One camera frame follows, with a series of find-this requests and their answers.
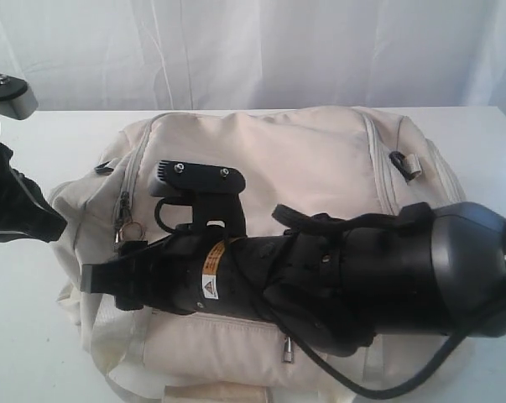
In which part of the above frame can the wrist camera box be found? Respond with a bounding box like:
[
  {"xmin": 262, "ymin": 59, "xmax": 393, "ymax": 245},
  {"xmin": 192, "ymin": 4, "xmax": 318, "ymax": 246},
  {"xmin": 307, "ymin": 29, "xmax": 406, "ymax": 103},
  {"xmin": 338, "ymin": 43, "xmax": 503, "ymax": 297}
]
[
  {"xmin": 148, "ymin": 160, "xmax": 246, "ymax": 196},
  {"xmin": 0, "ymin": 73, "xmax": 39, "ymax": 120}
]

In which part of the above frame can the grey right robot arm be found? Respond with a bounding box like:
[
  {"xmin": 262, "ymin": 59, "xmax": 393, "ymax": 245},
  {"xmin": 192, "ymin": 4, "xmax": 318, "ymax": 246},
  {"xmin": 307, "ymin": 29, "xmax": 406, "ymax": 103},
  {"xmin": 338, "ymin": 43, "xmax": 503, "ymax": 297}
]
[{"xmin": 81, "ymin": 202, "xmax": 506, "ymax": 355}]

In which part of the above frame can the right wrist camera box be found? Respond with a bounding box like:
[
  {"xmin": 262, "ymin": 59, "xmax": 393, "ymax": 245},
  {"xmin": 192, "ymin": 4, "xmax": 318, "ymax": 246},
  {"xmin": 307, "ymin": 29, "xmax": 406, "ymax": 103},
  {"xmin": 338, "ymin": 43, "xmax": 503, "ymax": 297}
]
[{"xmin": 148, "ymin": 160, "xmax": 246, "ymax": 196}]

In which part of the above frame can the cream fabric duffel bag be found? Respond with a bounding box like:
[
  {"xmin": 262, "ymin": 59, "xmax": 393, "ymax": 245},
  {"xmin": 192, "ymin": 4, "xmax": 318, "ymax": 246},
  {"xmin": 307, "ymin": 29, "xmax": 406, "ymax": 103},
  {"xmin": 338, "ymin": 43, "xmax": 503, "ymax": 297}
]
[{"xmin": 49, "ymin": 107, "xmax": 466, "ymax": 402}]

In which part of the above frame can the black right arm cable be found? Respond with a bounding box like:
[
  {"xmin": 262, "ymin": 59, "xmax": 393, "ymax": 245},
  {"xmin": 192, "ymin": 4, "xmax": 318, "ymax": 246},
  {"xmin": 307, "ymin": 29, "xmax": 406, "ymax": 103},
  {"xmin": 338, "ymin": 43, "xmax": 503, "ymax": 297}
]
[{"xmin": 252, "ymin": 289, "xmax": 506, "ymax": 399}]

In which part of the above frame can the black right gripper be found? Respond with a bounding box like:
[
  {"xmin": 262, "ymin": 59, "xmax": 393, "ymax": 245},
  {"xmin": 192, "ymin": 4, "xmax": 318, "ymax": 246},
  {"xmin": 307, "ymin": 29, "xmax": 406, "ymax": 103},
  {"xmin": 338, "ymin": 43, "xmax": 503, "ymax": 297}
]
[{"xmin": 80, "ymin": 228, "xmax": 353, "ymax": 348}]

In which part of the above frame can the white backdrop curtain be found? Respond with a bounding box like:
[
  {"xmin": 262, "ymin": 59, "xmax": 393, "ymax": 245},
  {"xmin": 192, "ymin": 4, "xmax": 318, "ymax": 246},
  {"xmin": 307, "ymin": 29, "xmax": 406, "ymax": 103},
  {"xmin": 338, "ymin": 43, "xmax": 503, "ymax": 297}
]
[{"xmin": 0, "ymin": 1, "xmax": 506, "ymax": 112}]

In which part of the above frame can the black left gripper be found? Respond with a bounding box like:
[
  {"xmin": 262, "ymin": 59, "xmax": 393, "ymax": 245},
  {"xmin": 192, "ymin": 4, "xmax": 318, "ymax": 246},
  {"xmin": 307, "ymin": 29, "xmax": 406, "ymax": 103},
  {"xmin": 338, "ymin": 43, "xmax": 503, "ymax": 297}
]
[{"xmin": 0, "ymin": 143, "xmax": 67, "ymax": 243}]

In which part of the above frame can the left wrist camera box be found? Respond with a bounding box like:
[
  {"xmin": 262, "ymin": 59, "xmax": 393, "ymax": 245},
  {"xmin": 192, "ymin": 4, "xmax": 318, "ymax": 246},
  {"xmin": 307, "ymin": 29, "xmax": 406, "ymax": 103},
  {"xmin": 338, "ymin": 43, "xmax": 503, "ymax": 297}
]
[{"xmin": 0, "ymin": 73, "xmax": 39, "ymax": 120}]

